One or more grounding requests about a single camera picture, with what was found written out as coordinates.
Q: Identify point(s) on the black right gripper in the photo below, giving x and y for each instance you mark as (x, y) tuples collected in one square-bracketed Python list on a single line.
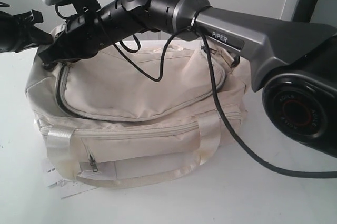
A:
[(82, 38)]

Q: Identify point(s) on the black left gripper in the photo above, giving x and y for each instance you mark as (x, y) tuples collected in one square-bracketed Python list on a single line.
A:
[(18, 32)]

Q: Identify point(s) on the cream fabric duffel bag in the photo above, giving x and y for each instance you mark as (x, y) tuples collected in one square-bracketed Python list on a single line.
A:
[(106, 124)]

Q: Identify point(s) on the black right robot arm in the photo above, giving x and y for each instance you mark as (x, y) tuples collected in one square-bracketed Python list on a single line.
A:
[(292, 63)]

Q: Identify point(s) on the white brand hang tag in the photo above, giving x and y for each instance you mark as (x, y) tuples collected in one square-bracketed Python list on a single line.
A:
[(50, 175)]

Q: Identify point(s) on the white printed paper tag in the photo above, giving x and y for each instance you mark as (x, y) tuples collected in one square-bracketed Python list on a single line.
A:
[(71, 188)]

